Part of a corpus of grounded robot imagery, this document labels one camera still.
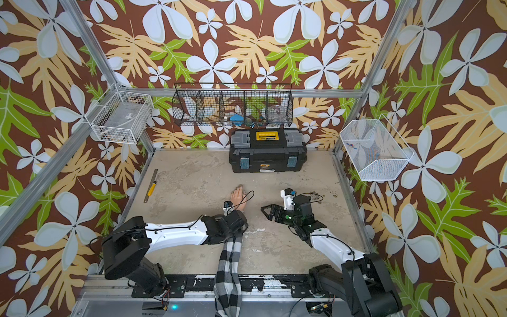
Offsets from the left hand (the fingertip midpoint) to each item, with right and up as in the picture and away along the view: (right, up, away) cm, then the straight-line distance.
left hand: (242, 225), depth 86 cm
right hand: (+11, +7, -2) cm, 13 cm away
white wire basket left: (-53, +48, 0) cm, 71 cm away
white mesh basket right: (+58, +32, -4) cm, 67 cm away
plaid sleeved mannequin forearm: (-4, -16, -19) cm, 25 cm away
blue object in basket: (-3, +50, +9) cm, 51 cm away
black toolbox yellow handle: (+12, +35, +10) cm, 38 cm away
